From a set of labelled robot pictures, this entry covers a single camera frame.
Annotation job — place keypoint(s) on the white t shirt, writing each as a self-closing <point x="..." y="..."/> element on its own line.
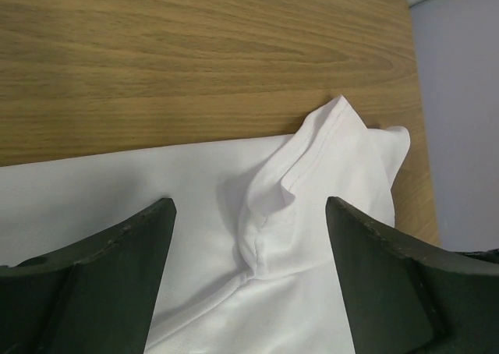
<point x="250" y="268"/>

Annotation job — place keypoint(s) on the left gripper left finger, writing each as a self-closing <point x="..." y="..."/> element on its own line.
<point x="96" y="295"/>

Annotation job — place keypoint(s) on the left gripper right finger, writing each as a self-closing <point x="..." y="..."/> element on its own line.
<point x="403" y="295"/>

